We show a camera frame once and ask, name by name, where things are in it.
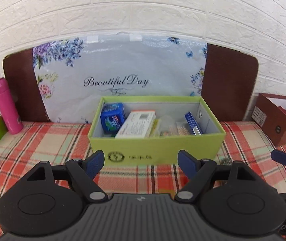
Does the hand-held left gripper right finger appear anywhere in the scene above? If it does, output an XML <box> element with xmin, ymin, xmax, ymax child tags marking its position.
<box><xmin>174</xmin><ymin>150</ymin><xmax>261</xmax><ymax>202</ymax></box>

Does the blue box with green print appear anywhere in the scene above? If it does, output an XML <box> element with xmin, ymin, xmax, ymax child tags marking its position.
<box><xmin>100</xmin><ymin>102</ymin><xmax>127</xmax><ymax>134</ymax></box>

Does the light green storage box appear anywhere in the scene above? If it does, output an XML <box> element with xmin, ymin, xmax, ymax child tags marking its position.
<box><xmin>87</xmin><ymin>95</ymin><xmax>226</xmax><ymax>166</ymax></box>

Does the white box with barcode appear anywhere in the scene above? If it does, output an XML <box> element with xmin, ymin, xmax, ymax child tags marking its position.
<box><xmin>115</xmin><ymin>110</ymin><xmax>156</xmax><ymax>138</ymax></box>

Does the blue box with white trim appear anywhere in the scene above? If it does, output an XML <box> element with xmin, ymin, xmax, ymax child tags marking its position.
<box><xmin>184</xmin><ymin>112</ymin><xmax>203</xmax><ymax>135</ymax></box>

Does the bag of toothpicks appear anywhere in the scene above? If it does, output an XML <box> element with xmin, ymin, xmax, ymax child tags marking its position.
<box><xmin>158</xmin><ymin>120</ymin><xmax>191</xmax><ymax>137</ymax></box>

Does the pink thermos bottle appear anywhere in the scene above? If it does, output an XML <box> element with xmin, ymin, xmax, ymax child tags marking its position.
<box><xmin>0</xmin><ymin>78</ymin><xmax>24</xmax><ymax>134</ymax></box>

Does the floral clear plastic bag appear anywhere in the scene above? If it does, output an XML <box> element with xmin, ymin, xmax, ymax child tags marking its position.
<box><xmin>32</xmin><ymin>31</ymin><xmax>208</xmax><ymax>124</ymax></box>

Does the brown wooden headboard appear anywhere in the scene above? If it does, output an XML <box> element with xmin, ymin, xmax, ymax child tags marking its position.
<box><xmin>3</xmin><ymin>43</ymin><xmax>259</xmax><ymax>123</ymax></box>

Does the brown shoe box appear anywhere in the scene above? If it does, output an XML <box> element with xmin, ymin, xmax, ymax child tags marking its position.
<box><xmin>251</xmin><ymin>93</ymin><xmax>286</xmax><ymax>146</ymax></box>

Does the plaid cloth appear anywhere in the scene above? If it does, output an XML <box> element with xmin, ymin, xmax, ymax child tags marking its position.
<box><xmin>0</xmin><ymin>120</ymin><xmax>286</xmax><ymax>231</ymax></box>

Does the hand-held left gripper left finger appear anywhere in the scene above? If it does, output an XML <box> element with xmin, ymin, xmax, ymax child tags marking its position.
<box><xmin>27</xmin><ymin>150</ymin><xmax>109</xmax><ymax>202</ymax></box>

